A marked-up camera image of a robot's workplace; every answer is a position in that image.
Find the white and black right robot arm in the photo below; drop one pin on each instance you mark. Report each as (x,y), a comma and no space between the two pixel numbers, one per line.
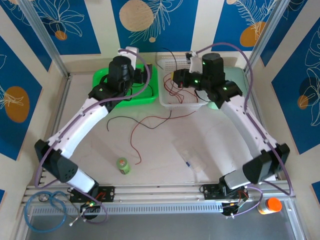
(242,125)

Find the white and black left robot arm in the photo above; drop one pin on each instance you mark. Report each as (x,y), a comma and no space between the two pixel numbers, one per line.
(75,130)

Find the white plastic basket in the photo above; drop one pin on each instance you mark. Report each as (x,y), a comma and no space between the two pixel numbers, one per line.
(170,102)

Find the green plastic basket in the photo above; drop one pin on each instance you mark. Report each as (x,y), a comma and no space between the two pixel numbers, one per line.
(142,100)

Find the mint green zip case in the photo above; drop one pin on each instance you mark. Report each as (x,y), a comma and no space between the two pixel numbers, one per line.
(235,72)

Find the clear syringe packet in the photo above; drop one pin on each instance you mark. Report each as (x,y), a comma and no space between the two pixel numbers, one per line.
(193,162)

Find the small green bottle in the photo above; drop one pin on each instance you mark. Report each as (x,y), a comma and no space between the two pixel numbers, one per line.
(123,166)

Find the orange capped bottle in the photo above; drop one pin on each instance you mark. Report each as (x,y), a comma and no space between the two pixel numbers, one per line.
(272,205)

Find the blue stethoscope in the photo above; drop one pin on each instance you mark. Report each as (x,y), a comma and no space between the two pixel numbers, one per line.
(26,212)

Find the blue floral wall poster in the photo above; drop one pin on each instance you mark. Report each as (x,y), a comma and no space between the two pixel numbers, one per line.
(175,30)
(82,37)
(225,25)
(290,112)
(15,75)

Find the aluminum side rail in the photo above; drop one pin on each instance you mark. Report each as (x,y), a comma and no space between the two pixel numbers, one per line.
(63,100)
(256,105)

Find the aluminum frame post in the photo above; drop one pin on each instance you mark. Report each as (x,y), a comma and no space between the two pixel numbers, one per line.
(265,32)
(42,32)

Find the aluminum front rail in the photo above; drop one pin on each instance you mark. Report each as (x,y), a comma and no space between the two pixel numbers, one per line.
(162,191)

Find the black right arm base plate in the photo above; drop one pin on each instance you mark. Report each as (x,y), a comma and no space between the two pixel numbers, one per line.
(210,192)

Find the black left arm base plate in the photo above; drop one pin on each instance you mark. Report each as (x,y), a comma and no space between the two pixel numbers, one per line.
(107,193)

